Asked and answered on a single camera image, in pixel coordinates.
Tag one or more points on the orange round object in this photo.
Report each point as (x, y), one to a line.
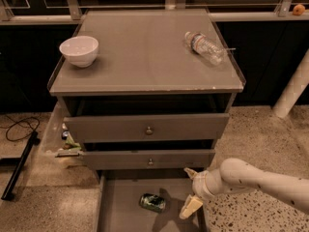
(298, 9)

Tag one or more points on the grey middle drawer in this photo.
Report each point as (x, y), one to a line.
(148, 159)

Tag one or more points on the metal railing frame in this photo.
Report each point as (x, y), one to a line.
(70, 11)

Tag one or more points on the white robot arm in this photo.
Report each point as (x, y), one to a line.
(235, 176)

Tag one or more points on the black floor stand bar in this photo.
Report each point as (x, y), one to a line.
(18, 165)

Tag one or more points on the clear plastic water bottle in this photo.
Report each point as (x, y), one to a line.
(202, 45)

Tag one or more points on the clear plastic storage bin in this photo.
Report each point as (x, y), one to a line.
(51, 152)

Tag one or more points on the white ceramic bowl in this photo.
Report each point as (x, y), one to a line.
(80, 51)

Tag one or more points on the green soda can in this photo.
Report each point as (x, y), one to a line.
(152, 202)

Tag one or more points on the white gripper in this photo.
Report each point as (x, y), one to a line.
(200, 185)

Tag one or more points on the grey top drawer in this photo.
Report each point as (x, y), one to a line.
(90, 129)

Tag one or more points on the grey drawer cabinet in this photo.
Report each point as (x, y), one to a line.
(144, 67)

